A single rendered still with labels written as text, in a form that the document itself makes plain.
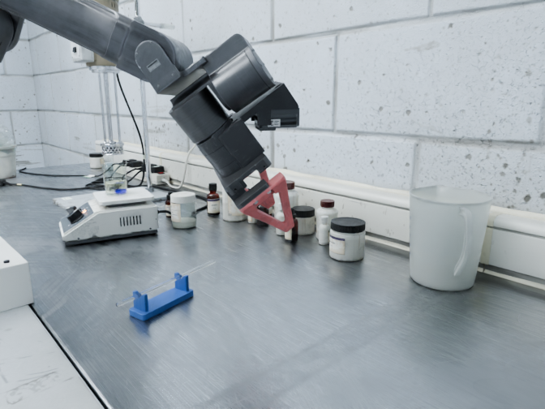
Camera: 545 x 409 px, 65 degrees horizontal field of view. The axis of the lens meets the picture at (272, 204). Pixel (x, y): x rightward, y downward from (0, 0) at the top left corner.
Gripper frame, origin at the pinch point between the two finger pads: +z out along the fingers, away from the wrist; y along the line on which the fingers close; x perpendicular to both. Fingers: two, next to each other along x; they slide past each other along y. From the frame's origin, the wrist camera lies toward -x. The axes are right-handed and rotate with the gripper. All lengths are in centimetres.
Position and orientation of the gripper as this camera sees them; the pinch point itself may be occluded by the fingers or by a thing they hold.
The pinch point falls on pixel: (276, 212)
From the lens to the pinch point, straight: 60.5
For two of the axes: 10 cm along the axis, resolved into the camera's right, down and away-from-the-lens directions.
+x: -7.8, 6.2, -0.1
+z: 5.7, 7.2, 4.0
